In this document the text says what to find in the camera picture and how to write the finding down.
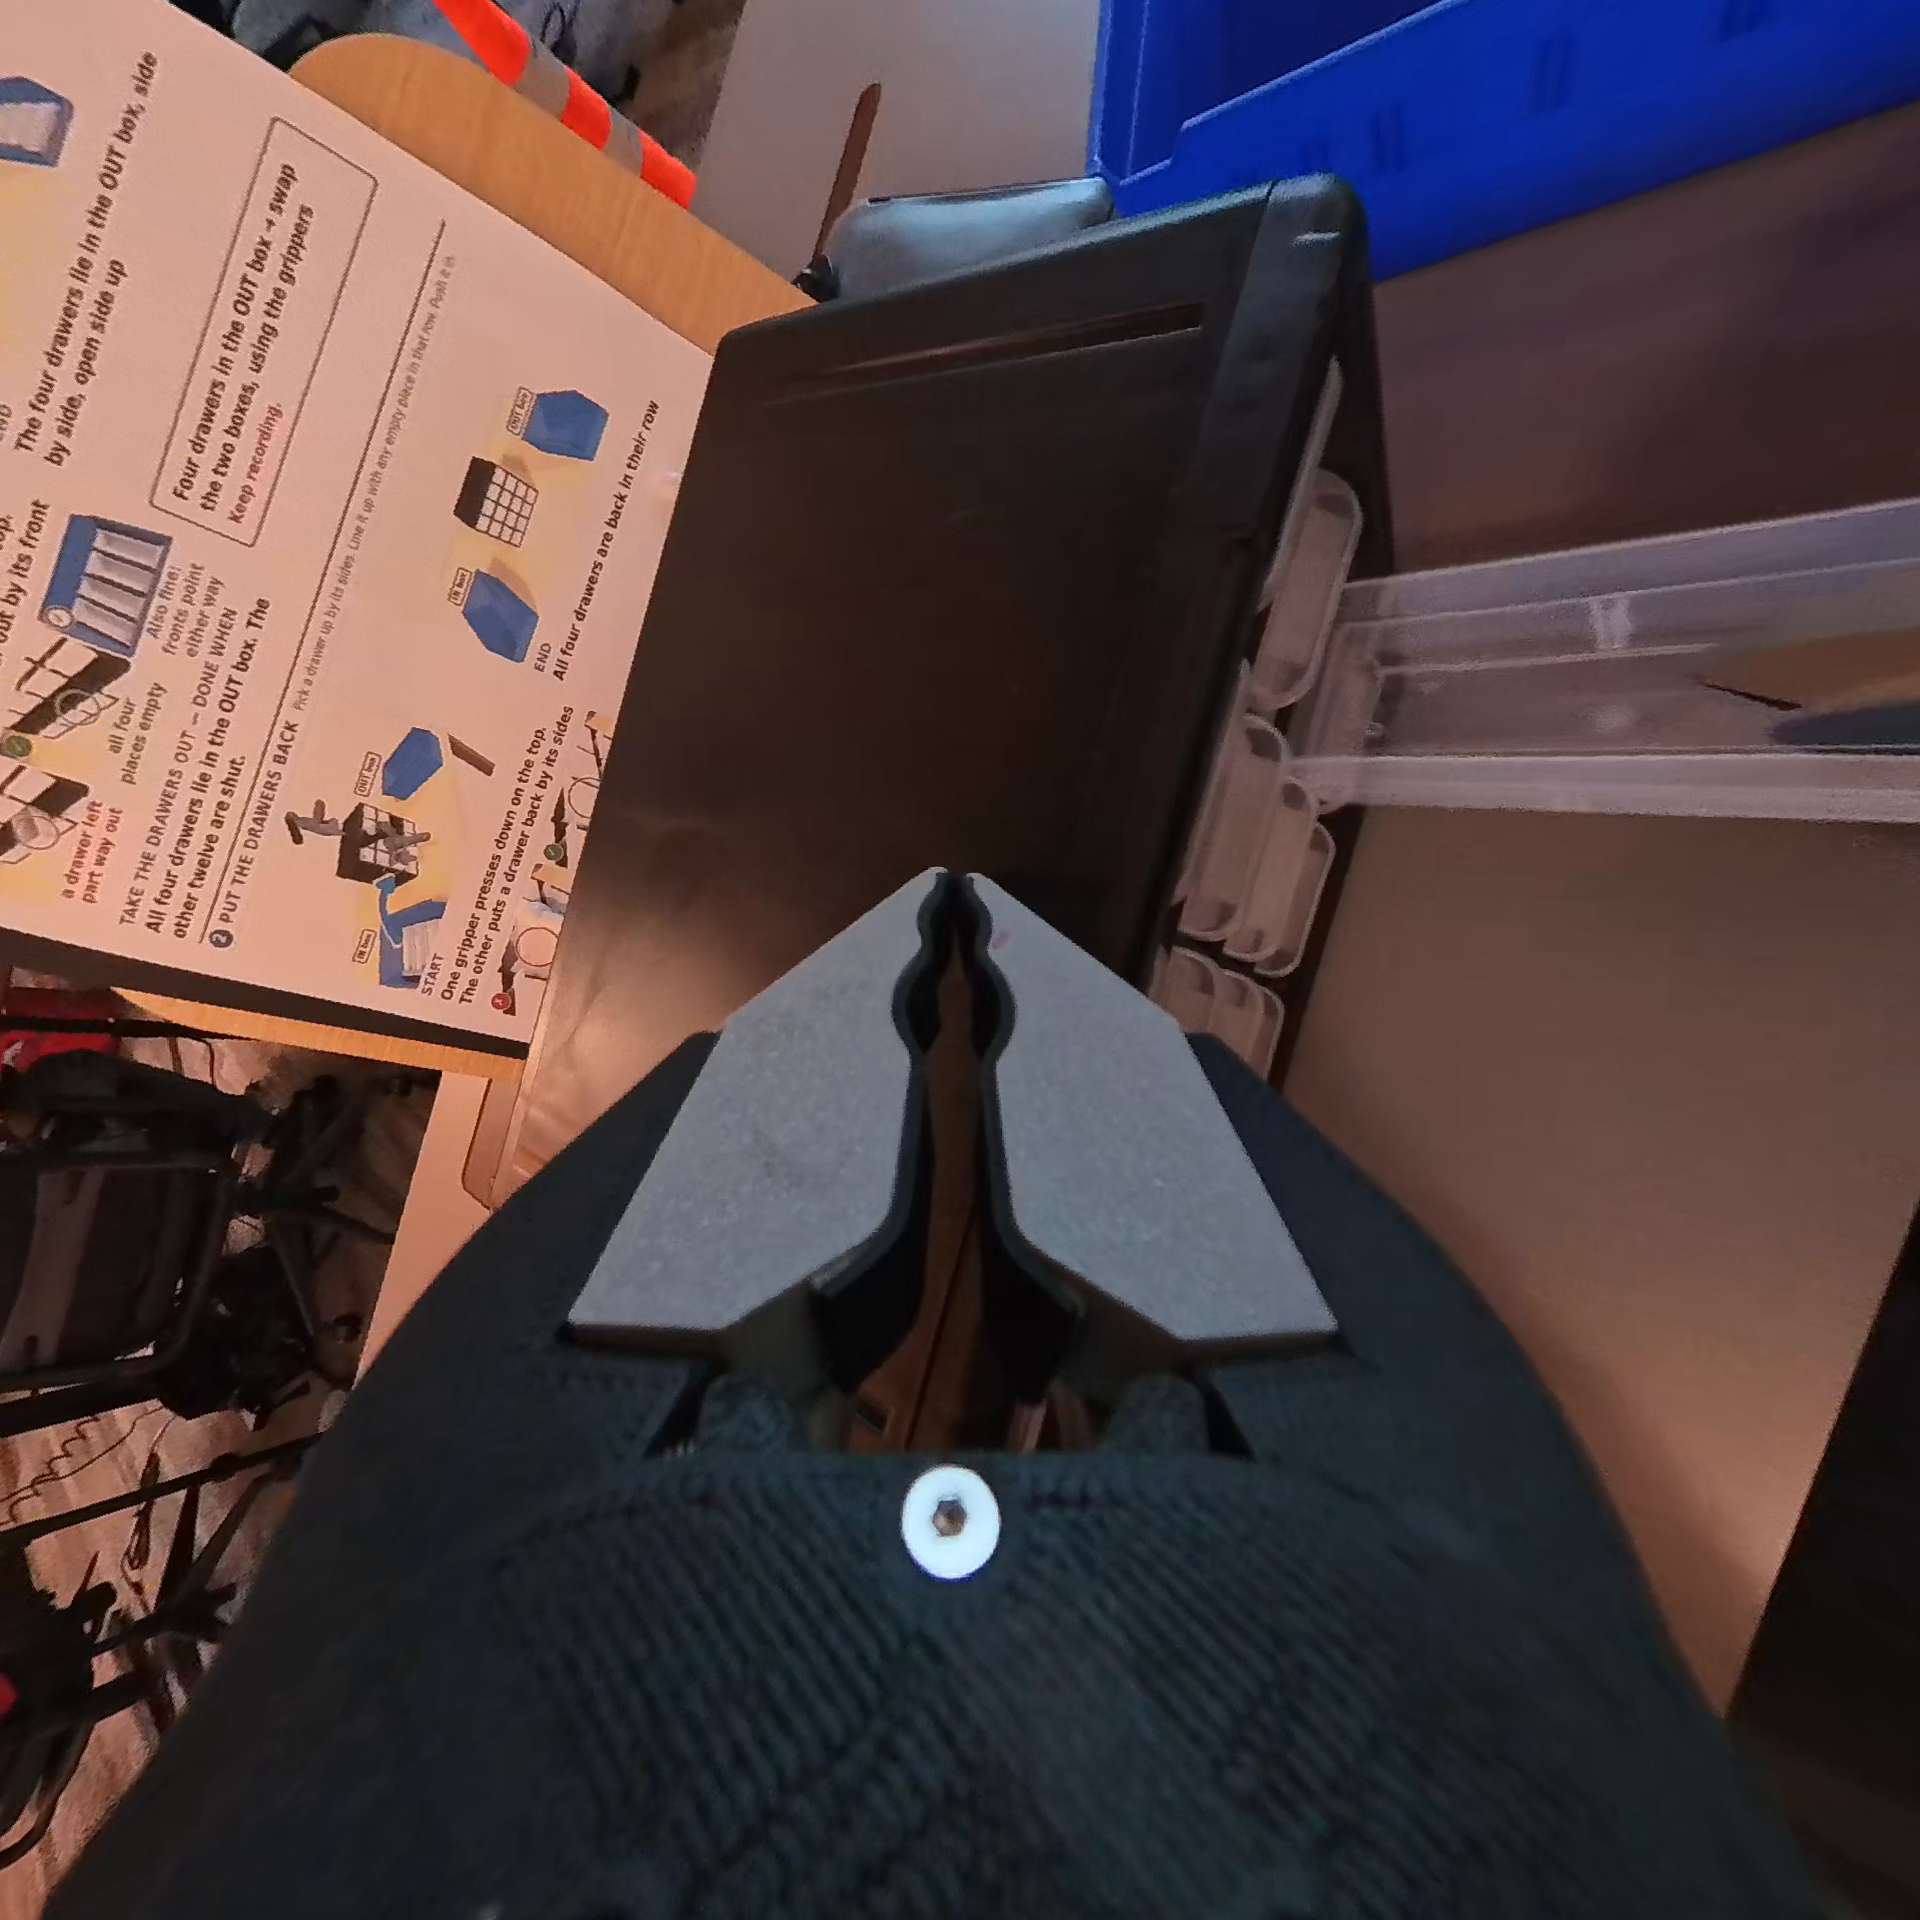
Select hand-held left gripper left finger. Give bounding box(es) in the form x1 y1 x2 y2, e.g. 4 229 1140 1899
569 865 951 1361

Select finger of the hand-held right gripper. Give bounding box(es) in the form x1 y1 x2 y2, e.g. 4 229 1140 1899
1703 630 1920 752

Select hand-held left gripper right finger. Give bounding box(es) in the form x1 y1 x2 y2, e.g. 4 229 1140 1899
959 871 1343 1375

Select clear plastic drawer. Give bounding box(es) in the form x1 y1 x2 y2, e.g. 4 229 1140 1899
1288 499 1920 829

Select rows of clear drawers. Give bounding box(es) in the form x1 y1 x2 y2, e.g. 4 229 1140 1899
1147 358 1370 1079

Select black drawer cabinet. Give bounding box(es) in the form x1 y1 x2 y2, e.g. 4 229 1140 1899
510 171 1402 1449

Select black metal stands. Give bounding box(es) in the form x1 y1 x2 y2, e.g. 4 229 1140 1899
0 976 452 1920

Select blue plastic bin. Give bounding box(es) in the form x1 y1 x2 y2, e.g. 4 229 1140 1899
1089 0 1920 288

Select printed instruction sheet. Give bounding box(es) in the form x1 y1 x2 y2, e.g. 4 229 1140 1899
0 0 718 1052

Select wooden board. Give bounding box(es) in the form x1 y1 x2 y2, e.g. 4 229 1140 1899
112 36 824 1220

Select grey padded seat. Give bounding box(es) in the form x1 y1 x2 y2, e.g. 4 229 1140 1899
824 176 1115 304

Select brown wooden stick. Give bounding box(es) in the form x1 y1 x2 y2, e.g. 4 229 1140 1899
807 83 887 301

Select orange grey striped item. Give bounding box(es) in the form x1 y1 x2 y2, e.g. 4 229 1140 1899
448 0 703 212

